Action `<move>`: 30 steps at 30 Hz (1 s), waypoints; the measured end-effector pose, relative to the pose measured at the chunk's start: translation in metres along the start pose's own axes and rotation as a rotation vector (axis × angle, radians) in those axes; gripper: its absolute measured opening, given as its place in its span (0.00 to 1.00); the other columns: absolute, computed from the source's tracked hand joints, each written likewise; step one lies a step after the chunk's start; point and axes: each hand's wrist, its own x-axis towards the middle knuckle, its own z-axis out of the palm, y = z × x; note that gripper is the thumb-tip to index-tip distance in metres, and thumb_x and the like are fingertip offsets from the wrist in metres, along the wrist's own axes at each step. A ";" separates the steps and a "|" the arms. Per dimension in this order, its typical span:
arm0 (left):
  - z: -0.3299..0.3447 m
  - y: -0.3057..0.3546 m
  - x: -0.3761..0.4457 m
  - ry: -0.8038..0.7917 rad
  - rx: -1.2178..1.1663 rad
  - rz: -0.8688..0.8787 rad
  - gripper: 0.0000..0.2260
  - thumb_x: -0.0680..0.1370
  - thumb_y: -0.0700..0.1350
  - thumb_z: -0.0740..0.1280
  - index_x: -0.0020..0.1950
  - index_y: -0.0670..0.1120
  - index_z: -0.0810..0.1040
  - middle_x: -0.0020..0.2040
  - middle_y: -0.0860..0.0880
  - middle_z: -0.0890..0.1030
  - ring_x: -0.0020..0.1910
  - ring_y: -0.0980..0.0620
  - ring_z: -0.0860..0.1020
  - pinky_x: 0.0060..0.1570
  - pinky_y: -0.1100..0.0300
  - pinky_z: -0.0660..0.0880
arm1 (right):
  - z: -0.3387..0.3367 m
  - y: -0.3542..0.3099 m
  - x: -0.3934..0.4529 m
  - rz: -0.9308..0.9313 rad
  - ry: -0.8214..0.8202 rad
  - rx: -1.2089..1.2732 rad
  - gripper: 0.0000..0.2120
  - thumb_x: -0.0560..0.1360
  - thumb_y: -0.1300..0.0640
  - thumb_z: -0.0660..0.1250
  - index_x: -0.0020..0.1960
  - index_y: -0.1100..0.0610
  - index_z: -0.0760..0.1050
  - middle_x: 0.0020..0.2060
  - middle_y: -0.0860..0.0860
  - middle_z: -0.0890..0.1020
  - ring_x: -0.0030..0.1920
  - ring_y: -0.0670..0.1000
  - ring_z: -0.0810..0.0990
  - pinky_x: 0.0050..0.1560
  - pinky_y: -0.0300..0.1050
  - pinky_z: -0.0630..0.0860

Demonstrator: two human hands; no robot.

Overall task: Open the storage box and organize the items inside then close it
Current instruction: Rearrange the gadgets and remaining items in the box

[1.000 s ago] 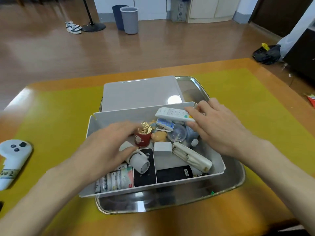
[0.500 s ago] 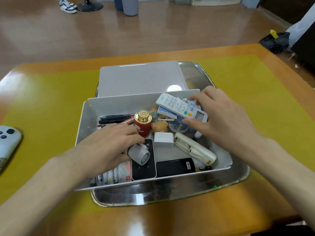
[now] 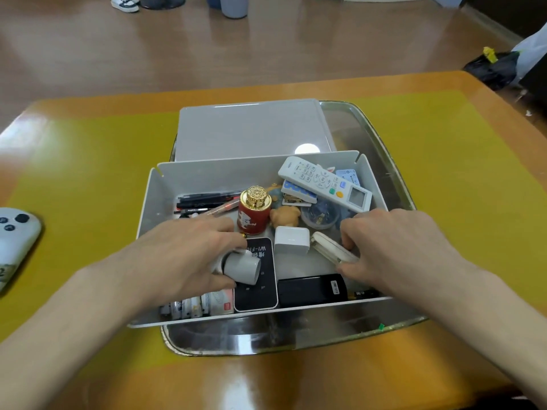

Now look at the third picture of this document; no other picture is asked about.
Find bundle of black pens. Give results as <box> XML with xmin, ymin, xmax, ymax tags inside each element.
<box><xmin>174</xmin><ymin>191</ymin><xmax>243</xmax><ymax>218</ymax></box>

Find white remote control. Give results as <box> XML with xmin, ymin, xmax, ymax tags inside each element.
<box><xmin>277</xmin><ymin>156</ymin><xmax>373</xmax><ymax>213</ymax></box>

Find white box lid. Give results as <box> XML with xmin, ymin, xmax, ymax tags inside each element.
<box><xmin>174</xmin><ymin>99</ymin><xmax>337</xmax><ymax>163</ymax></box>

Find dark brown door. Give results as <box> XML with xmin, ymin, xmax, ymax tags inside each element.
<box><xmin>463</xmin><ymin>0</ymin><xmax>547</xmax><ymax>39</ymax></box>

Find black low cabinet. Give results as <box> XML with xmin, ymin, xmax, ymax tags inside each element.
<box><xmin>519</xmin><ymin>59</ymin><xmax>547</xmax><ymax>116</ymax></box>

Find light blue small box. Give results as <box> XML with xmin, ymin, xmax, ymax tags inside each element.
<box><xmin>334</xmin><ymin>168</ymin><xmax>364</xmax><ymax>188</ymax></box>
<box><xmin>281</xmin><ymin>179</ymin><xmax>319</xmax><ymax>206</ymax></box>

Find clear round clip container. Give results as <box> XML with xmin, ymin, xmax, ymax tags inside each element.
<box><xmin>300</xmin><ymin>200</ymin><xmax>341</xmax><ymax>230</ymax></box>

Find red marker pen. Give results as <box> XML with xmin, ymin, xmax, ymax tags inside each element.
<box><xmin>198</xmin><ymin>199</ymin><xmax>241</xmax><ymax>218</ymax></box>

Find white red small packet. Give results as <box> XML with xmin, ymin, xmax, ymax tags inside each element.
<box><xmin>209</xmin><ymin>289</ymin><xmax>235</xmax><ymax>315</ymax></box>

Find gray trash bin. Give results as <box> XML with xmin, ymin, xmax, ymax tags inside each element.
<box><xmin>219</xmin><ymin>0</ymin><xmax>250</xmax><ymax>19</ymax></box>

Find red cylindrical can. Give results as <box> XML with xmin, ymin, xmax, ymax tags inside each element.
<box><xmin>237</xmin><ymin>186</ymin><xmax>273</xmax><ymax>235</ymax></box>

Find person's right hand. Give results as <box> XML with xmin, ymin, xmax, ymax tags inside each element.
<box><xmin>337</xmin><ymin>208</ymin><xmax>475</xmax><ymax>304</ymax></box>

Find person's right forearm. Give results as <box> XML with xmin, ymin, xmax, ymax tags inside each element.
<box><xmin>427</xmin><ymin>260</ymin><xmax>547</xmax><ymax>408</ymax></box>

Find white handheld controller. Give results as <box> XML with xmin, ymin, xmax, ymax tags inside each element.
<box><xmin>0</xmin><ymin>207</ymin><xmax>43</xmax><ymax>293</ymax></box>

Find person's left forearm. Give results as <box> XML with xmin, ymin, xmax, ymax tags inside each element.
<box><xmin>0</xmin><ymin>260</ymin><xmax>150</xmax><ymax>410</ymax></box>

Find white mini fan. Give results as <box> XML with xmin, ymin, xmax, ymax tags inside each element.
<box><xmin>222</xmin><ymin>250</ymin><xmax>262</xmax><ymax>286</ymax></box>

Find person's left hand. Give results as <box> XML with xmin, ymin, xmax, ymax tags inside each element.
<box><xmin>124</xmin><ymin>216</ymin><xmax>248</xmax><ymax>310</ymax></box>

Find yellow table mat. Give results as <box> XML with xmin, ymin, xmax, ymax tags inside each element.
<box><xmin>0</xmin><ymin>90</ymin><xmax>547</xmax><ymax>380</ymax></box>

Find black garbage bag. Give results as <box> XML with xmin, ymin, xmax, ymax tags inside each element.
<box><xmin>463</xmin><ymin>46</ymin><xmax>521</xmax><ymax>91</ymax></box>

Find black coat stand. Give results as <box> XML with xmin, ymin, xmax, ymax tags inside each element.
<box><xmin>140</xmin><ymin>0</ymin><xmax>187</xmax><ymax>10</ymax></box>

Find pile of small batteries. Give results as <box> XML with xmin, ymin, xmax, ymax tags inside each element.
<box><xmin>160</xmin><ymin>292</ymin><xmax>213</xmax><ymax>319</ymax></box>

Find white charger cube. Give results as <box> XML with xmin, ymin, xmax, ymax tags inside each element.
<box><xmin>273</xmin><ymin>225</ymin><xmax>311</xmax><ymax>256</ymax></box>

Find black WiFi device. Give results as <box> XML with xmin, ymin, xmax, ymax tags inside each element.
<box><xmin>234</xmin><ymin>237</ymin><xmax>279</xmax><ymax>313</ymax></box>

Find stainless steel tray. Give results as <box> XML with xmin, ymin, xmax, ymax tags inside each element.
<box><xmin>161</xmin><ymin>100</ymin><xmax>428</xmax><ymax>357</ymax></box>

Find yellow blue cartoon figurine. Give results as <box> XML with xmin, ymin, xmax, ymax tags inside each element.
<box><xmin>268</xmin><ymin>183</ymin><xmax>302</xmax><ymax>229</ymax></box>

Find white storage box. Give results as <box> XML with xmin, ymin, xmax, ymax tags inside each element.
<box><xmin>128</xmin><ymin>150</ymin><xmax>394</xmax><ymax>329</ymax></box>

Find white camera device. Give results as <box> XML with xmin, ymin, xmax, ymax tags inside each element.
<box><xmin>211</xmin><ymin>248</ymin><xmax>252</xmax><ymax>274</ymax></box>

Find person's black trousers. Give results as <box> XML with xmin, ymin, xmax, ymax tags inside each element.
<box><xmin>466</xmin><ymin>395</ymin><xmax>539</xmax><ymax>410</ymax></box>

